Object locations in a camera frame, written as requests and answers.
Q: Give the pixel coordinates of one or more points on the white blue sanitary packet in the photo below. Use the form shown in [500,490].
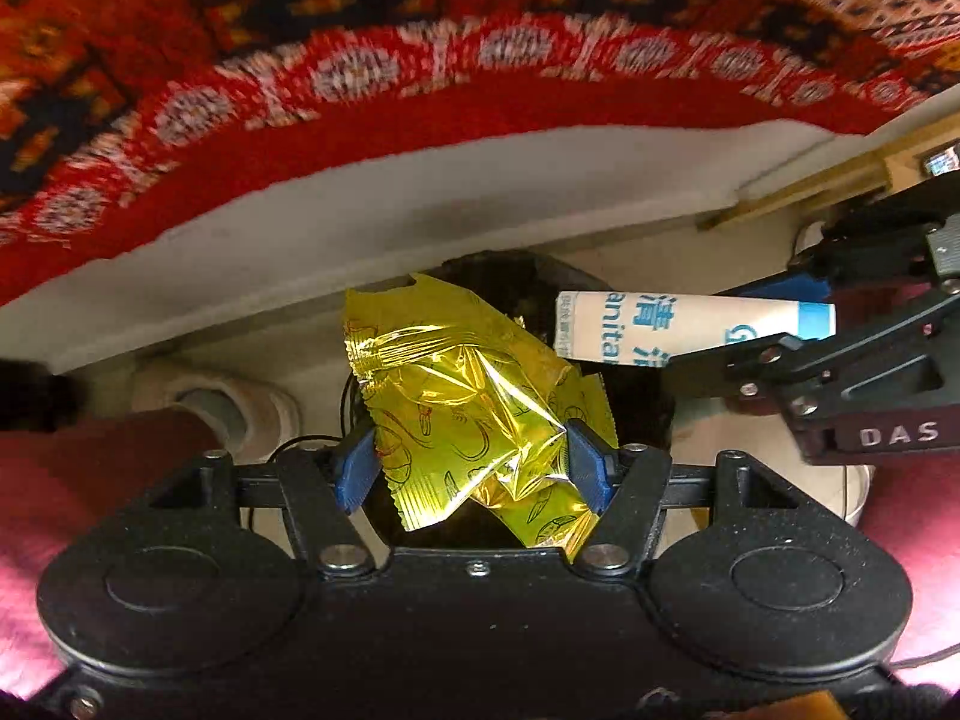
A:
[637,322]

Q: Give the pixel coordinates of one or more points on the red patterned tablecloth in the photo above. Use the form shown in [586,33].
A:
[450,112]

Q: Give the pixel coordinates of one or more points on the yellow-green foil snack wrapper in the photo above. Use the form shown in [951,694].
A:
[450,405]

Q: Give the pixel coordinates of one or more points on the white shoe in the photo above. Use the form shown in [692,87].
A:
[262,405]

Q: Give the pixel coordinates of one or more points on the person's left hand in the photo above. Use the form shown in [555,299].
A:
[795,706]

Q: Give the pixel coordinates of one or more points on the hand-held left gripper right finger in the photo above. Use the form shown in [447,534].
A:
[589,465]

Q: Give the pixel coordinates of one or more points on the white table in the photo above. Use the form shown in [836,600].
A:
[375,202]

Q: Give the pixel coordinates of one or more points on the black trash bin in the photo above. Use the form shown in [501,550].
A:
[637,405]

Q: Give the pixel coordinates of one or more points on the person's right leg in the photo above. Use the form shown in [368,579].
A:
[930,540]

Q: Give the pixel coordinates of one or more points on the wooden bar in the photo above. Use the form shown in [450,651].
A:
[825,180]

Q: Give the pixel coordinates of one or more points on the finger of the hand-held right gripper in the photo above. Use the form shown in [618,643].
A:
[750,371]
[870,247]

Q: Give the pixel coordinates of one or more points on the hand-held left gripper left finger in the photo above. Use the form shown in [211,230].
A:
[354,465]

